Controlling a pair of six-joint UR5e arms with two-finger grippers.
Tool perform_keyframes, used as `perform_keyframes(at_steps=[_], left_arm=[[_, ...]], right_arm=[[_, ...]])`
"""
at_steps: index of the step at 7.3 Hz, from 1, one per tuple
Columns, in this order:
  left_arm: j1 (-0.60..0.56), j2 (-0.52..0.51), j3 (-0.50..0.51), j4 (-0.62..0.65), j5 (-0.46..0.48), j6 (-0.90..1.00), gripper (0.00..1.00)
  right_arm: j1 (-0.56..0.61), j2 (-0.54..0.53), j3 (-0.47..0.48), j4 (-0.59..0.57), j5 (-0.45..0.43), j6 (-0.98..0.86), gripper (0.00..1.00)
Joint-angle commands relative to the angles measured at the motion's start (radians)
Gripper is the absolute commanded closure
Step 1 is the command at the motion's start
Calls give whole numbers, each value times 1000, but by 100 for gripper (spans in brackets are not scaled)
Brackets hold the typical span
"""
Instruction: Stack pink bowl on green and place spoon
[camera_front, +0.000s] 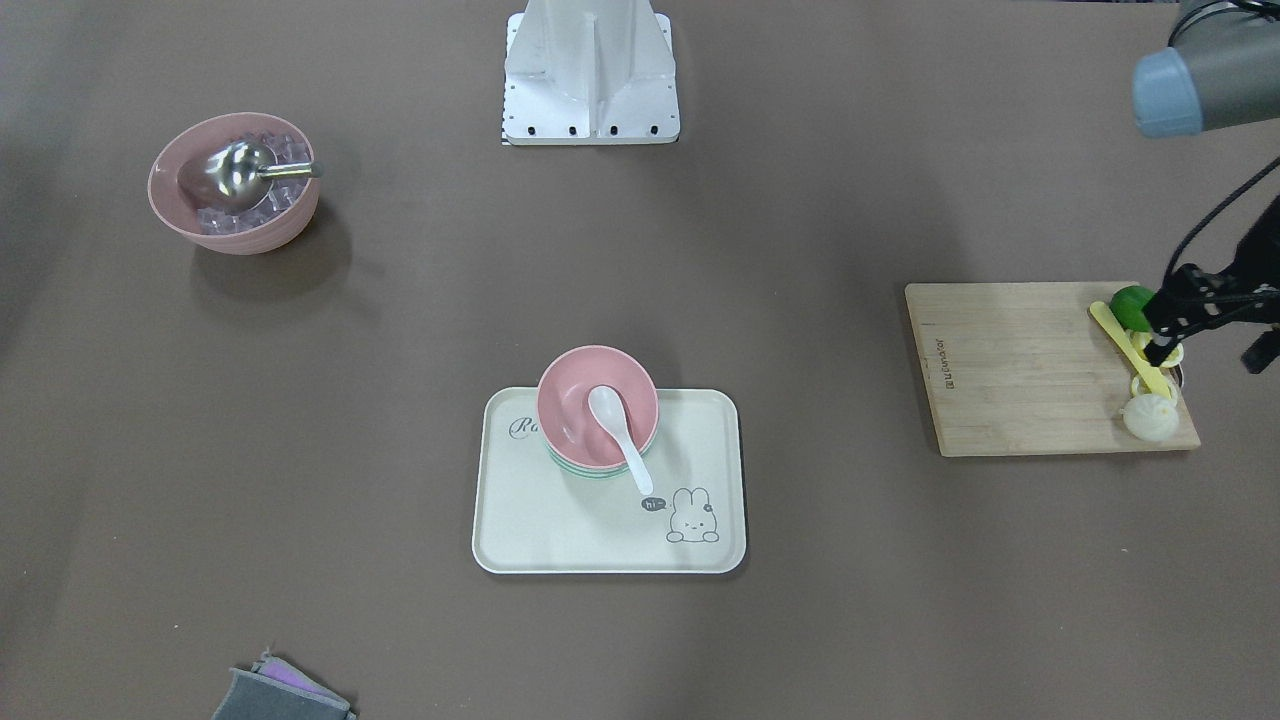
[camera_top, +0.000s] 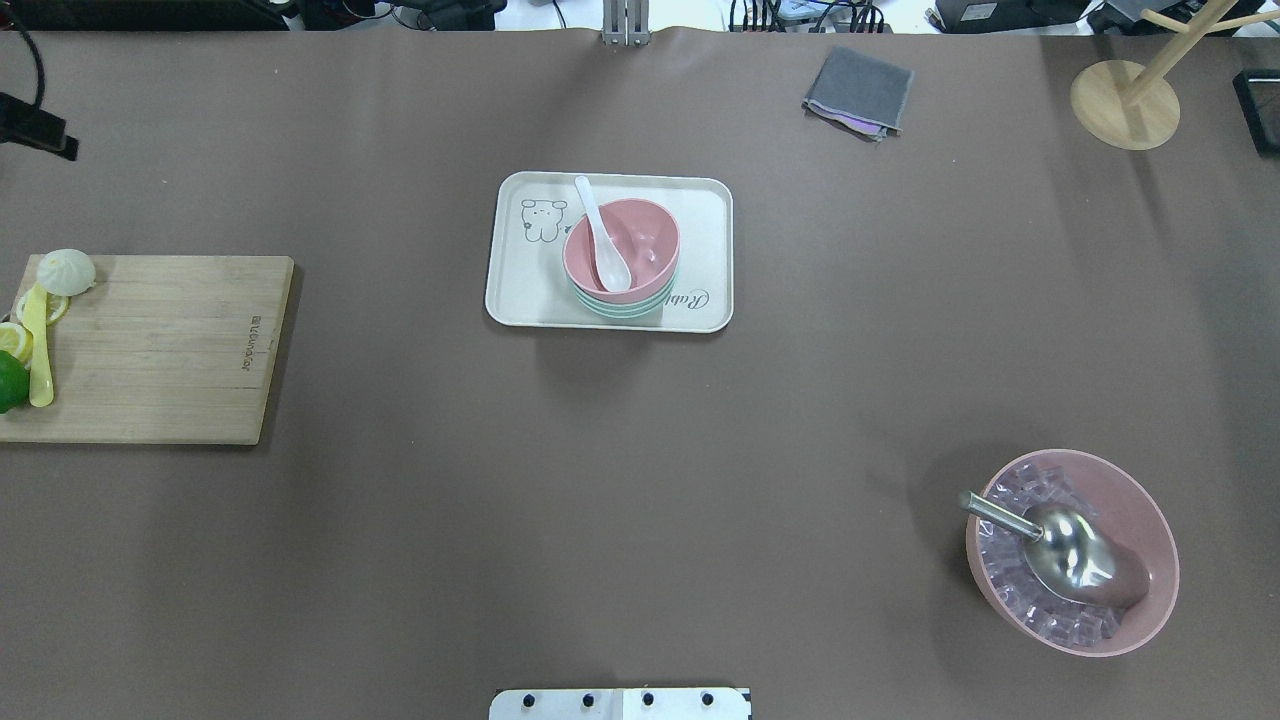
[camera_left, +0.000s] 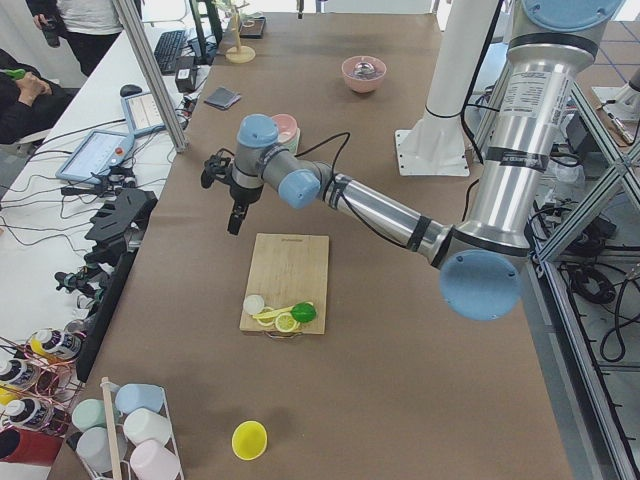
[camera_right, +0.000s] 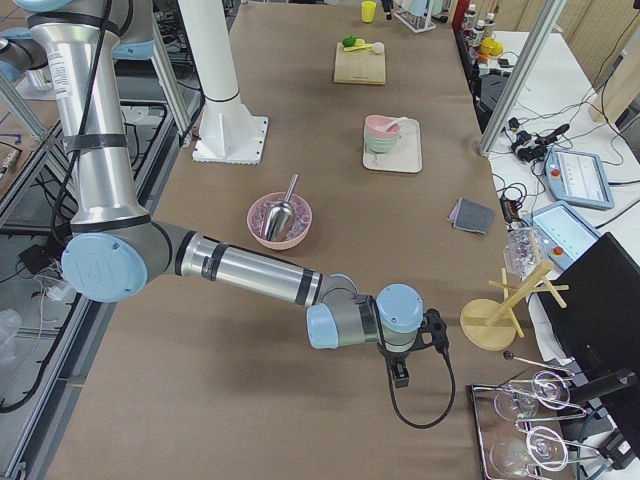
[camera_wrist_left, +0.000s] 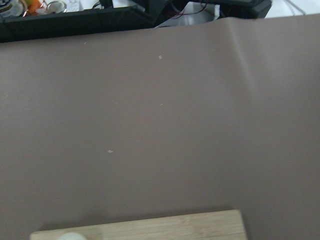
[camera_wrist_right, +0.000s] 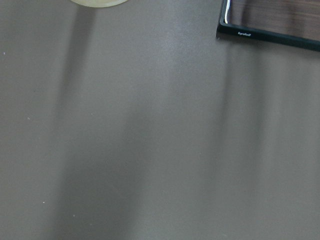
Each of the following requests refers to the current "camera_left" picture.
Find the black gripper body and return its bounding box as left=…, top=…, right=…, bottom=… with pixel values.
left=230, top=169, right=264, bottom=205

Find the small pink bowl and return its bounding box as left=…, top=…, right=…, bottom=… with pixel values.
left=271, top=113, right=298, bottom=143

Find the upper green bowl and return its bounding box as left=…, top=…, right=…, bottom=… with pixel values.
left=278, top=129, right=300, bottom=154

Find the large pink bowl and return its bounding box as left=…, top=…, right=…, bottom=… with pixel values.
left=341, top=55, right=387, bottom=93

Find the wooden cutting board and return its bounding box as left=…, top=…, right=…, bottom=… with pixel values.
left=245, top=233, right=329, bottom=335

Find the white steamed bun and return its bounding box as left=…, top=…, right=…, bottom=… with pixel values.
left=243, top=294, right=265, bottom=315

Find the grey folded cloth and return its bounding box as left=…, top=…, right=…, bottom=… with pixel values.
left=204, top=87, right=242, bottom=110

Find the yellow plastic knife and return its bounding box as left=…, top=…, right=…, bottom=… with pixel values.
left=274, top=305, right=294, bottom=315

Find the lemon half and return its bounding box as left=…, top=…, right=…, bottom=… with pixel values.
left=253, top=306, right=278, bottom=327

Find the lime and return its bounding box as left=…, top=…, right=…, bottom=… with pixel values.
left=291, top=302, right=317, bottom=323

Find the black equipment on desk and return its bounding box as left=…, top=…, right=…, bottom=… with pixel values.
left=54, top=188, right=158, bottom=383

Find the far blue teach pendant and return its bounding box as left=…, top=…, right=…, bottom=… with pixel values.
left=121, top=92, right=165, bottom=138

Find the blue teach pendant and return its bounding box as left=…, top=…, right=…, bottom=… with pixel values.
left=121, top=92, right=165, bottom=138
left=55, top=129, right=135, bottom=184

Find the wooden mug tree stand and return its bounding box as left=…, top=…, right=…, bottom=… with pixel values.
left=214, top=0, right=256, bottom=64

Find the near blue teach pendant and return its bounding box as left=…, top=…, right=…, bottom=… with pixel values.
left=55, top=129, right=135, bottom=184

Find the computer mouse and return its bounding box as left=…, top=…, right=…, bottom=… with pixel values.
left=119, top=84, right=142, bottom=98

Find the black keyboard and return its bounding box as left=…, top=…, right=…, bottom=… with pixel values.
left=154, top=30, right=187, bottom=75

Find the light blue cup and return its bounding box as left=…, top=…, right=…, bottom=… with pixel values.
left=115, top=383, right=164, bottom=415

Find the yellow sauce bottle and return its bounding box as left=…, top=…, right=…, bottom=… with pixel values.
left=30, top=329, right=82, bottom=361

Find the yellow cup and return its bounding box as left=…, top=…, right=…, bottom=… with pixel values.
left=231, top=420, right=268, bottom=461

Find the seated person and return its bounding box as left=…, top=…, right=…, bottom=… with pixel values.
left=1, top=50, right=73, bottom=145

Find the white cup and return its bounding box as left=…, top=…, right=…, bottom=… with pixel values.
left=123, top=408, right=172, bottom=445

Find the pale green cup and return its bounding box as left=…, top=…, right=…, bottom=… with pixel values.
left=71, top=399, right=107, bottom=432

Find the pink cup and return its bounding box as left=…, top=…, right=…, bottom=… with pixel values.
left=130, top=439, right=180, bottom=480

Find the grey cup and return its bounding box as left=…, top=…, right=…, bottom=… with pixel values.
left=76, top=427, right=112, bottom=473

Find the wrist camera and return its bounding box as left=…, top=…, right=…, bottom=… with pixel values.
left=200, top=148, right=235, bottom=189

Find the metal wire handle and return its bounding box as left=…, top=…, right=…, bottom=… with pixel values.
left=265, top=332, right=301, bottom=340

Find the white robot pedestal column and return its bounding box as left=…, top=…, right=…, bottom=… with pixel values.
left=395, top=0, right=501, bottom=177

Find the aluminium camera post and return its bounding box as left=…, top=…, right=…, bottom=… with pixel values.
left=113, top=0, right=187, bottom=153

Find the wooden rack handle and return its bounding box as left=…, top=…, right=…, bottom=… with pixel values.
left=100, top=377, right=123, bottom=480

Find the aluminium frame rail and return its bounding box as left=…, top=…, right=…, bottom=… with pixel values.
left=529, top=65, right=639, bottom=479

